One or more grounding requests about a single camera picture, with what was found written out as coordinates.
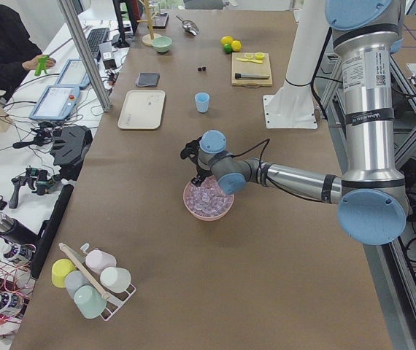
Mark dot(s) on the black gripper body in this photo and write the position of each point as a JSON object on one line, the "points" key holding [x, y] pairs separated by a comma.
{"points": [[201, 170]]}

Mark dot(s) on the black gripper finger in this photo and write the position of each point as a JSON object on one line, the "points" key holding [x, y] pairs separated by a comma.
{"points": [[199, 180], [195, 180]]}

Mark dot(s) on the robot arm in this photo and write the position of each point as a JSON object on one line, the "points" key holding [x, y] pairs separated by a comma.
{"points": [[371, 199]]}

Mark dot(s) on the pile of ice cubes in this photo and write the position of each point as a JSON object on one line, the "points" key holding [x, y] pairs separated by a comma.
{"points": [[208, 197]]}

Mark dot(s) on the light blue plastic cup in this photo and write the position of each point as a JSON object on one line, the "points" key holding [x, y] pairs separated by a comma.
{"points": [[202, 102]]}

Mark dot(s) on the wooden cup tree stand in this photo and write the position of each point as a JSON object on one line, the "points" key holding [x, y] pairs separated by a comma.
{"points": [[147, 18]]}

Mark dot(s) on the silver metal ice scoop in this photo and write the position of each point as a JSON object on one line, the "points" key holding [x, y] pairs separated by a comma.
{"points": [[189, 26]]}

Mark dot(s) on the pink cup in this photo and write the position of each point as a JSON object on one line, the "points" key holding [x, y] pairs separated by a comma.
{"points": [[97, 260]]}

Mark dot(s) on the white cup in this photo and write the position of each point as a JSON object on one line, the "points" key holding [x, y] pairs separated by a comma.
{"points": [[115, 279]]}

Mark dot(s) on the grey cup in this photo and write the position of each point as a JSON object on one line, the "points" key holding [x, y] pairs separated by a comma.
{"points": [[73, 281]]}

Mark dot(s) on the yellow cup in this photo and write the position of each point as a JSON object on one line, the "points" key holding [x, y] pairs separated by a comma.
{"points": [[60, 270]]}

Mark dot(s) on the mint green cup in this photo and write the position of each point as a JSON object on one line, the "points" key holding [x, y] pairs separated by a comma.
{"points": [[89, 301]]}

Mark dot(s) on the pink bowl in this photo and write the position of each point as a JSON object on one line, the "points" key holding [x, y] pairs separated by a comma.
{"points": [[208, 211]]}

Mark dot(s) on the cream rabbit tray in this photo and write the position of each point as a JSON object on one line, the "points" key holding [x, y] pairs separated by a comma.
{"points": [[142, 110]]}

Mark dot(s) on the folded grey cloth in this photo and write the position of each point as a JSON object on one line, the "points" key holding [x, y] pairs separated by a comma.
{"points": [[147, 80]]}

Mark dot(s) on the steel muddler black tip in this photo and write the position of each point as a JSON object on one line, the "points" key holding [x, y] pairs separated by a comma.
{"points": [[251, 76]]}

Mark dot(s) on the wooden cutting board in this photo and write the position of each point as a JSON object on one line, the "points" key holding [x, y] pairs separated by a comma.
{"points": [[250, 68]]}

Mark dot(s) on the green lime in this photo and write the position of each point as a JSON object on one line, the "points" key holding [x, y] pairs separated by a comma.
{"points": [[227, 48]]}

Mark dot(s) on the mint green bowl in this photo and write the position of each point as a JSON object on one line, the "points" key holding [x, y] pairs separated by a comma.
{"points": [[162, 44]]}

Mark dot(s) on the yellow plastic knife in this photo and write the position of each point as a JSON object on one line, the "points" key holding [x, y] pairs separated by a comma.
{"points": [[249, 60]]}

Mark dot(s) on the yellow lemon near lime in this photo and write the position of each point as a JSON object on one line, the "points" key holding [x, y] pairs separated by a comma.
{"points": [[236, 46]]}

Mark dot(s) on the blue teach pendant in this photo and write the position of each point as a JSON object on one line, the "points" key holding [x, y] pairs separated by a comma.
{"points": [[56, 103], [73, 73]]}

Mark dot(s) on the black keyboard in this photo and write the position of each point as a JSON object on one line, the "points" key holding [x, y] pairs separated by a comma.
{"points": [[96, 37]]}

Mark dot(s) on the black water bottle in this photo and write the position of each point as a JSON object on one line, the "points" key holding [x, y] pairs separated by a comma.
{"points": [[13, 231]]}

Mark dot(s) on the person in black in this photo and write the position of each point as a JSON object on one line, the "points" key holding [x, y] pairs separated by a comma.
{"points": [[18, 54]]}

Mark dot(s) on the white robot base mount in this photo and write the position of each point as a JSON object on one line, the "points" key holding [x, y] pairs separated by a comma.
{"points": [[292, 106]]}

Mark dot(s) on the aluminium frame post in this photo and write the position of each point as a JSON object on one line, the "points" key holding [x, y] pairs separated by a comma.
{"points": [[74, 25]]}

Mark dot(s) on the white wire cup rack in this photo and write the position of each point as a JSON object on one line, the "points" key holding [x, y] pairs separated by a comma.
{"points": [[115, 301]]}

